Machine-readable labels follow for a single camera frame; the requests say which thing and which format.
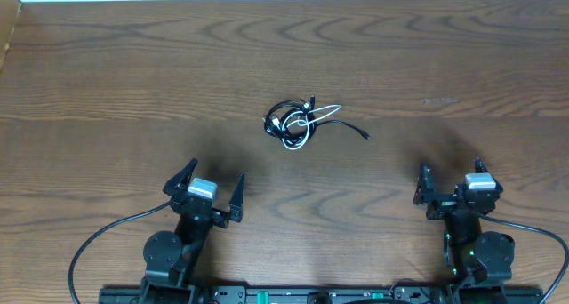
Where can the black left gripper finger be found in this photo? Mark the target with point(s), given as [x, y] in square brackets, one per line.
[181, 179]
[236, 201]

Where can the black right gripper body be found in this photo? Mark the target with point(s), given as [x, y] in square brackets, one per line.
[443, 205]

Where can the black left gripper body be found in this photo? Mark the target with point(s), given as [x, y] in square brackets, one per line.
[206, 209]

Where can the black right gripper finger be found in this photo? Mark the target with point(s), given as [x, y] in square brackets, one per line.
[480, 166]
[425, 189]

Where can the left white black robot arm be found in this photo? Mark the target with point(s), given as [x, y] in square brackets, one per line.
[171, 256]

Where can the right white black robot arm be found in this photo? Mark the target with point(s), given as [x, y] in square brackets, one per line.
[481, 261]

